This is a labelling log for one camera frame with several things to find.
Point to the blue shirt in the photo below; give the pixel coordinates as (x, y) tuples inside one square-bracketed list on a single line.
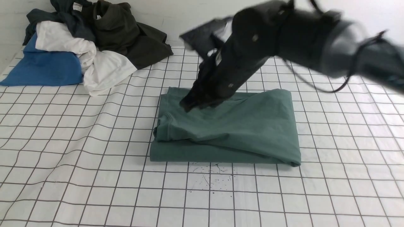
[(44, 68)]

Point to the dark teal shirt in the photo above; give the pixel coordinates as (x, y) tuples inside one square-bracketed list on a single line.
[(68, 12)]

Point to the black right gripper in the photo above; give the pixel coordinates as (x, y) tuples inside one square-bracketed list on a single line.
[(221, 75)]

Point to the white black grid tablecloth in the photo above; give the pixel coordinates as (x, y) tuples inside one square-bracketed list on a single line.
[(71, 160)]

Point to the green long sleeve shirt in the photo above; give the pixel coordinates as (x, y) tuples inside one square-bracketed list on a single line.
[(250, 127)]

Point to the white shirt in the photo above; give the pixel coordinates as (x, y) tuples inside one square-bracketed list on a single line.
[(101, 70)]

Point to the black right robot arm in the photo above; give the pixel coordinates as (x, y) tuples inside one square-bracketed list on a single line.
[(318, 40)]

